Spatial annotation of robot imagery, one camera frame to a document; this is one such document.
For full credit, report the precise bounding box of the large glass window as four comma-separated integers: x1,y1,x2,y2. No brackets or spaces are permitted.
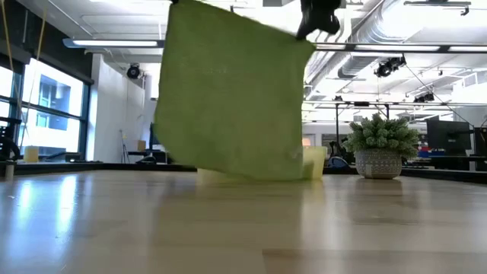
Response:
0,56,92,163

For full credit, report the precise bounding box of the black computer monitor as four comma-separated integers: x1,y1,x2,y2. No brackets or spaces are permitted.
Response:
148,121,161,150
473,127,487,157
425,119,473,151

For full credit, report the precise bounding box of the long fluorescent light strip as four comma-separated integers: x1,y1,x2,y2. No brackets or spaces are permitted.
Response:
62,37,487,54

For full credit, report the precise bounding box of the green artificial potted plant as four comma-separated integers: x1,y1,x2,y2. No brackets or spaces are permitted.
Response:
342,113,420,180

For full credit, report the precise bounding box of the black gantry frame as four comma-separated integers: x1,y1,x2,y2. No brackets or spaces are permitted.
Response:
334,100,391,150

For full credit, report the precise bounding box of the black office chair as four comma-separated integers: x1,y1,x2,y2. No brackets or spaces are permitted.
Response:
0,116,23,161

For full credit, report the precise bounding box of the yellow translucent plastic basket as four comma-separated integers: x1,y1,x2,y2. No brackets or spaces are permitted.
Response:
196,145,328,184

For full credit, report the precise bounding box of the yellow hanging cord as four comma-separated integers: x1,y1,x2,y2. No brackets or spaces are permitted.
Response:
18,7,49,149
0,0,20,115

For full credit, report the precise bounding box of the silver ventilation duct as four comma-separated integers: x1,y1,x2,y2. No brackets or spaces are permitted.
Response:
304,0,433,84

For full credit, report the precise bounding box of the lime green microfiber towel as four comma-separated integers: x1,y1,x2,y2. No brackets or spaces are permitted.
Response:
153,0,317,182

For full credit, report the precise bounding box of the yellow bin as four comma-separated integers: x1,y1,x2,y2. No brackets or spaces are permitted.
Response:
23,145,40,164

